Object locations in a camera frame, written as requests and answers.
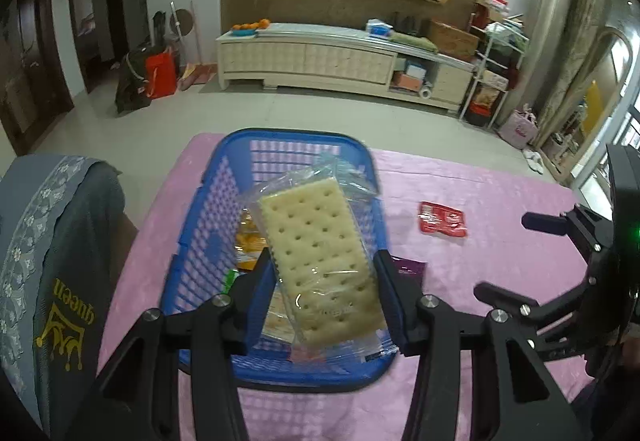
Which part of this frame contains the arched standing mirror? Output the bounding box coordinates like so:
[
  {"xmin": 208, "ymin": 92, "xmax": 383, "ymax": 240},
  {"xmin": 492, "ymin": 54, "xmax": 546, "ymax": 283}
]
[{"xmin": 550, "ymin": 26, "xmax": 640, "ymax": 184}]

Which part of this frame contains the orange snack bag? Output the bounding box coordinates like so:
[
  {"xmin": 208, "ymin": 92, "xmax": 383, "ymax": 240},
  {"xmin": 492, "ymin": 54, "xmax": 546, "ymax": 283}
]
[{"xmin": 472, "ymin": 85, "xmax": 501, "ymax": 108}]

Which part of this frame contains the orange box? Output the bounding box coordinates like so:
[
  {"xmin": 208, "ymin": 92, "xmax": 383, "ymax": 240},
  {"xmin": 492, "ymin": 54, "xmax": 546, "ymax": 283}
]
[{"xmin": 392, "ymin": 73, "xmax": 423, "ymax": 92}]

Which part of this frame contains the white metal rack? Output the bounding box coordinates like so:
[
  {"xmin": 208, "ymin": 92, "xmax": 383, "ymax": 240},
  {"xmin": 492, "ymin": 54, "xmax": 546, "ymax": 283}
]
[{"xmin": 459, "ymin": 12, "xmax": 531, "ymax": 128}]

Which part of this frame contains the person's right forearm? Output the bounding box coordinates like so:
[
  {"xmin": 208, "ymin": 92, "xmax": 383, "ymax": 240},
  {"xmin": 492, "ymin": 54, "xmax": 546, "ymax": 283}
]
[{"xmin": 570, "ymin": 373, "xmax": 640, "ymax": 441}]

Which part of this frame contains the pink bag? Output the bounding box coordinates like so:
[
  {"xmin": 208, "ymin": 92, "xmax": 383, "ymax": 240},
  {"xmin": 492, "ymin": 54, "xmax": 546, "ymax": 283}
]
[{"xmin": 497, "ymin": 105, "xmax": 540, "ymax": 149}]

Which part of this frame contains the clear square cracker packet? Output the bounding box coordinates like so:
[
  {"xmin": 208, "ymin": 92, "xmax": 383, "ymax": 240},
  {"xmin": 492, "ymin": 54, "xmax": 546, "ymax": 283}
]
[{"xmin": 239, "ymin": 166, "xmax": 401, "ymax": 364}]

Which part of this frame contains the grey embroidered chair cover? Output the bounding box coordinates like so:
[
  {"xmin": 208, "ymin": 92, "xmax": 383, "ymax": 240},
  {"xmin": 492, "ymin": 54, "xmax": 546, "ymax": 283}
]
[{"xmin": 0, "ymin": 153, "xmax": 126, "ymax": 441}]

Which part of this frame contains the red snack packet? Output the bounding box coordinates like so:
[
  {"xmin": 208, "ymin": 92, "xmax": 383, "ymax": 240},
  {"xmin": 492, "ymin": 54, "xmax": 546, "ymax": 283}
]
[{"xmin": 417, "ymin": 201, "xmax": 469, "ymax": 238}]

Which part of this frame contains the green folded cloth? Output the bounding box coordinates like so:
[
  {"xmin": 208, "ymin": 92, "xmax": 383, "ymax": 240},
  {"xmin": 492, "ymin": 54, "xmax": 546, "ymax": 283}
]
[{"xmin": 390, "ymin": 33, "xmax": 438, "ymax": 52}]

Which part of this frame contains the blue plastic basket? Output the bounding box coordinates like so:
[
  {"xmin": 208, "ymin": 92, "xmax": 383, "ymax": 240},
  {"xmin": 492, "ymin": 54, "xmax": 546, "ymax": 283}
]
[{"xmin": 159, "ymin": 128, "xmax": 401, "ymax": 394}]

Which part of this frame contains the red shopping bag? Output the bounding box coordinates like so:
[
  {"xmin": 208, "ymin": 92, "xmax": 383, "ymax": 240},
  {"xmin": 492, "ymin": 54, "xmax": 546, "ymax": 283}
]
[{"xmin": 145, "ymin": 50, "xmax": 178, "ymax": 99}]

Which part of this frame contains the pink quilted blanket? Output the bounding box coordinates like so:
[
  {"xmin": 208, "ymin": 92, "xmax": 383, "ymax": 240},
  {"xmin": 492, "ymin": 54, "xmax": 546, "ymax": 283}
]
[{"xmin": 97, "ymin": 133, "xmax": 608, "ymax": 441}]

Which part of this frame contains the brown door frame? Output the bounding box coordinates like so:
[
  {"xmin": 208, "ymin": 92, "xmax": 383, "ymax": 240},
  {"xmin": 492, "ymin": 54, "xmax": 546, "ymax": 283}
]
[{"xmin": 67, "ymin": 0, "xmax": 126, "ymax": 94}]

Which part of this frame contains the cardboard box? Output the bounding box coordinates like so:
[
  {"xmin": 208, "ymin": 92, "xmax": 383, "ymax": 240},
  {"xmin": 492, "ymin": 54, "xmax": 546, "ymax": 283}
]
[{"xmin": 425, "ymin": 19, "xmax": 481, "ymax": 62}]

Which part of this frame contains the cream TV cabinet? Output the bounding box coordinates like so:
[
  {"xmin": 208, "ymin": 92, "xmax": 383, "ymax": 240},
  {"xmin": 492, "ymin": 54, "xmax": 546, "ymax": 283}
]
[{"xmin": 215, "ymin": 22, "xmax": 478, "ymax": 114}]

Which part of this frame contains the purple snack packet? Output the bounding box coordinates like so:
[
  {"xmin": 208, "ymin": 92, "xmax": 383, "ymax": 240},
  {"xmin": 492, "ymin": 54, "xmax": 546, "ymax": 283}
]
[{"xmin": 390, "ymin": 256, "xmax": 427, "ymax": 294}]

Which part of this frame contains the black bag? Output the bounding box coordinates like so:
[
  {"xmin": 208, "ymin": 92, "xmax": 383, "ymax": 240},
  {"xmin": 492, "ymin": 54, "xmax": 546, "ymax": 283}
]
[{"xmin": 115, "ymin": 48, "xmax": 153, "ymax": 114}]

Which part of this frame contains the broom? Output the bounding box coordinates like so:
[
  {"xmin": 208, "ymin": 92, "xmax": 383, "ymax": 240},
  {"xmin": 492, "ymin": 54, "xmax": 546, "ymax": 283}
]
[{"xmin": 177, "ymin": 0, "xmax": 218, "ymax": 89}]

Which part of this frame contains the yellow snack packet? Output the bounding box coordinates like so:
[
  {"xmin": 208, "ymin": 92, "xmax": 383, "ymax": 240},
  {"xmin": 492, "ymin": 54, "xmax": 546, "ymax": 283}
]
[{"xmin": 232, "ymin": 211, "xmax": 271, "ymax": 272}]

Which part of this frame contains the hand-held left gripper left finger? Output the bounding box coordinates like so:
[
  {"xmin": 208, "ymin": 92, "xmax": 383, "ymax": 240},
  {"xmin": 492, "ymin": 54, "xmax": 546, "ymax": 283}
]
[{"xmin": 97, "ymin": 247, "xmax": 279, "ymax": 441}]

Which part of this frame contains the silver standing air conditioner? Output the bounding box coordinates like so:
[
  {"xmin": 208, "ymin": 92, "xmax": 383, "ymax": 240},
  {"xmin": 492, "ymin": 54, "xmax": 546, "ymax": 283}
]
[{"xmin": 520, "ymin": 0, "xmax": 576, "ymax": 122}]

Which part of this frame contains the red white box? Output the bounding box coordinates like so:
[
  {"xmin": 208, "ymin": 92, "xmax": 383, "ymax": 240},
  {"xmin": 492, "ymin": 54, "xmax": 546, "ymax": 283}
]
[{"xmin": 475, "ymin": 0, "xmax": 512, "ymax": 22}]

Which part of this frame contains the black router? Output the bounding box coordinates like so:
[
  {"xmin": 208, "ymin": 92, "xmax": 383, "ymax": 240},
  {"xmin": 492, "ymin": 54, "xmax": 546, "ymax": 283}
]
[{"xmin": 390, "ymin": 12, "xmax": 418, "ymax": 34}]

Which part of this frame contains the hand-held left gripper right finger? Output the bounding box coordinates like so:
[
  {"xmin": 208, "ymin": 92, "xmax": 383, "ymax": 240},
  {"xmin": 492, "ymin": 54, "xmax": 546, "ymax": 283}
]
[{"xmin": 372, "ymin": 250, "xmax": 576, "ymax": 441}]

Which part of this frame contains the red black crate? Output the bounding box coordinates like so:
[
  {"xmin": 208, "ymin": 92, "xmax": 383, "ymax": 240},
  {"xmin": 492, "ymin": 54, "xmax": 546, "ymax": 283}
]
[{"xmin": 467, "ymin": 104, "xmax": 496, "ymax": 126}]

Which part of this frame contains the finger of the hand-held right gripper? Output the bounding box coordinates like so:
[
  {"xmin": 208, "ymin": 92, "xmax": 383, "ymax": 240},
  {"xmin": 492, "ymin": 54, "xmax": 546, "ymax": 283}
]
[
  {"xmin": 521, "ymin": 205, "xmax": 613, "ymax": 252},
  {"xmin": 473, "ymin": 281, "xmax": 601, "ymax": 358}
]

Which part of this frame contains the brown wooden door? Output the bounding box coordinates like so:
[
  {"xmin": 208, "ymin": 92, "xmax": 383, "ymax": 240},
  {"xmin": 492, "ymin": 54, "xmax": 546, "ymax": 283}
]
[{"xmin": 0, "ymin": 0, "xmax": 76, "ymax": 156}]

